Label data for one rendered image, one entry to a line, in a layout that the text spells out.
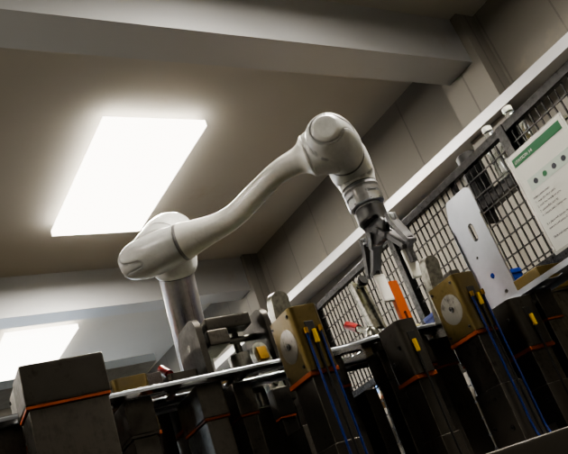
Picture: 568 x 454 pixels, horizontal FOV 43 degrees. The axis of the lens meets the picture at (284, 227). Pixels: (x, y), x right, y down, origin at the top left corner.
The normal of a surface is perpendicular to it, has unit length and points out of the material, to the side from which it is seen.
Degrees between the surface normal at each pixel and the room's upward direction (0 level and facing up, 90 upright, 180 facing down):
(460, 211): 90
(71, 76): 180
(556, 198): 90
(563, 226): 90
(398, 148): 90
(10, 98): 180
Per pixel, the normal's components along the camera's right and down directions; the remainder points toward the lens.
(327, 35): 0.46, -0.50
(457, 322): -0.86, 0.09
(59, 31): 0.32, 0.86
